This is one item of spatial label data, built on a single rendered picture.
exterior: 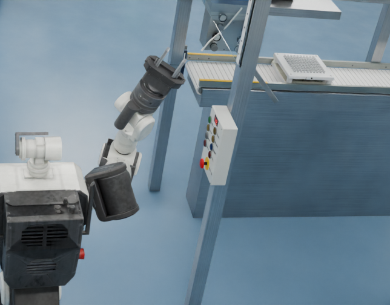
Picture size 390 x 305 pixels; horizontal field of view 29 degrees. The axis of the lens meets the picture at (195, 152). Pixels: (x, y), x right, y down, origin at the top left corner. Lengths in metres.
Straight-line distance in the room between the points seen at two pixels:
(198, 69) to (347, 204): 1.23
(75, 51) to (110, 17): 0.73
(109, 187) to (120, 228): 1.82
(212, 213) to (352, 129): 1.20
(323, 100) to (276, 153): 0.39
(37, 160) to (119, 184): 0.24
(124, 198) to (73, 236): 0.21
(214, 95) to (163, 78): 1.54
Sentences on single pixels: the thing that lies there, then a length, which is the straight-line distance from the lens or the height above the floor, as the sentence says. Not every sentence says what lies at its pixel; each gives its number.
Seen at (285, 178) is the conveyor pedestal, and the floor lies 0.27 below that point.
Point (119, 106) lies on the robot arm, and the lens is 2.25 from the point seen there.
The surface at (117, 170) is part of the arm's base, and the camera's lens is 2.16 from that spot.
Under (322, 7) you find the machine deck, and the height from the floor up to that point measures 1.27.
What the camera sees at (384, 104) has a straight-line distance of 4.02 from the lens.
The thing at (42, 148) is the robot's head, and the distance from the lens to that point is 2.10.
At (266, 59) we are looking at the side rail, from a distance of 3.95.
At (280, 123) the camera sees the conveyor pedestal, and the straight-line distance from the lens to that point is 3.90.
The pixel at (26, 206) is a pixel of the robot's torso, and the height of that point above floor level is 1.25.
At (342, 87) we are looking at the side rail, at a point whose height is 0.86.
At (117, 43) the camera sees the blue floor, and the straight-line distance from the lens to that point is 5.83.
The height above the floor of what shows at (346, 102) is 0.77.
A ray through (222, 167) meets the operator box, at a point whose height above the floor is 0.93.
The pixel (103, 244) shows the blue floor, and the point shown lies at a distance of 3.86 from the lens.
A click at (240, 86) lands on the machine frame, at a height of 1.22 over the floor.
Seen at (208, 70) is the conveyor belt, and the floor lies 0.83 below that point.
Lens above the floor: 2.51
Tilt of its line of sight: 33 degrees down
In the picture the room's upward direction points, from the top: 11 degrees clockwise
